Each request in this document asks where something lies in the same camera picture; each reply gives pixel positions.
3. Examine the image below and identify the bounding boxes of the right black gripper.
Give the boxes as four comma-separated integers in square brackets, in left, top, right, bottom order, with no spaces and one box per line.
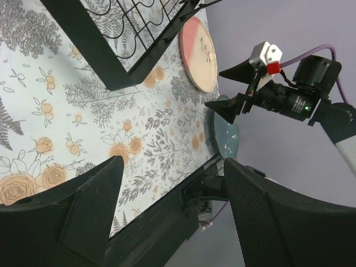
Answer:
[205,60,274,124]

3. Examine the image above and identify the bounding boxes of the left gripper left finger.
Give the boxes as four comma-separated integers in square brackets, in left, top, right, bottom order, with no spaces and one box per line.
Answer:
[1,156,124,266]

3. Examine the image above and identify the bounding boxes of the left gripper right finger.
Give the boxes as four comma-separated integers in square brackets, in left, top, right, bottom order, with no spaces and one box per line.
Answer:
[224,159,355,266]

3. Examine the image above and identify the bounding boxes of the pink and cream round plate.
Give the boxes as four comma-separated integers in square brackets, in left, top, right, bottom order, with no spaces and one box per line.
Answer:
[179,16,217,93]

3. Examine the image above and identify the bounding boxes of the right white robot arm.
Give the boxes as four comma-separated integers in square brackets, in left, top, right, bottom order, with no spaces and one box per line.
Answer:
[205,55,355,173]

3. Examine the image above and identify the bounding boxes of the right blue glazed plate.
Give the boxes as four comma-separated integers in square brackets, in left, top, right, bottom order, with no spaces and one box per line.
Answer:
[213,112,240,160]

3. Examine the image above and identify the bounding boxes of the floral patterned table mat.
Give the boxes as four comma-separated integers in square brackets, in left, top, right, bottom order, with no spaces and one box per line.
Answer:
[1,1,218,234]

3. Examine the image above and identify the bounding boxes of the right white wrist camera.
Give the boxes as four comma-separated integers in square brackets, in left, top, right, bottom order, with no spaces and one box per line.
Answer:
[249,41,283,75]

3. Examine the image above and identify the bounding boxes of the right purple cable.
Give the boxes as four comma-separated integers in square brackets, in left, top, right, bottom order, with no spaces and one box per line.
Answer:
[279,43,348,103]

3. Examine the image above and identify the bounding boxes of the black wire dish rack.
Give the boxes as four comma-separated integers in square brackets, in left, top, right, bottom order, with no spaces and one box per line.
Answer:
[41,0,216,91]

